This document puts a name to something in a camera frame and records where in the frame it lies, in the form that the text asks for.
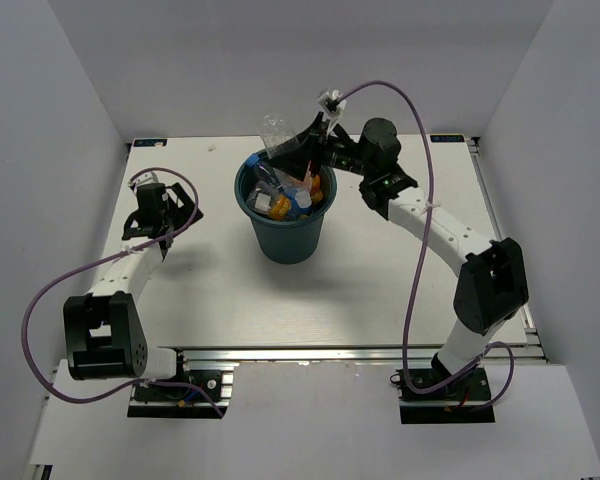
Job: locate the left blue table label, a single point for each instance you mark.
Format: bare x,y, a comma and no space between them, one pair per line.
149,143

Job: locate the blue label water bottle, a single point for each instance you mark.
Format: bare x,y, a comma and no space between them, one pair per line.
263,171

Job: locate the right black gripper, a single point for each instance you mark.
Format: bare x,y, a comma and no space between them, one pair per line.
310,145

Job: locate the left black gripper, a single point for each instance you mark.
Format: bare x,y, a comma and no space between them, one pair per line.
183,212

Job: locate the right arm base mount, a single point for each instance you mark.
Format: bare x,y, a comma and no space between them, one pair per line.
457,403

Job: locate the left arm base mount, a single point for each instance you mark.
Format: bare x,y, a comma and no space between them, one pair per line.
197,391

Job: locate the orange juice bottle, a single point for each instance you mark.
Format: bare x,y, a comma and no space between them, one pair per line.
280,208
316,193

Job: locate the dark green plastic bin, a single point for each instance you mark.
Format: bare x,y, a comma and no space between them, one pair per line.
288,241

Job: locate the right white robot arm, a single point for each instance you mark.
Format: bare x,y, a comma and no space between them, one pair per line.
491,279

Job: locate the aluminium table rail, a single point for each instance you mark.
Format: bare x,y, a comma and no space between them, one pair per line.
289,354

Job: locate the clear plastic bottle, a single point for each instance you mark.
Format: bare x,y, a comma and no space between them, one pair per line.
277,135

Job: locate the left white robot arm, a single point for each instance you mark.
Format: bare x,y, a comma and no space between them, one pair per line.
103,332

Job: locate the blue table label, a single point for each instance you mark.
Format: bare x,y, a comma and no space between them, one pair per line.
447,138
149,143

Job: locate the right blue table label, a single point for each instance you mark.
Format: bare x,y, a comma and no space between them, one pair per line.
447,138

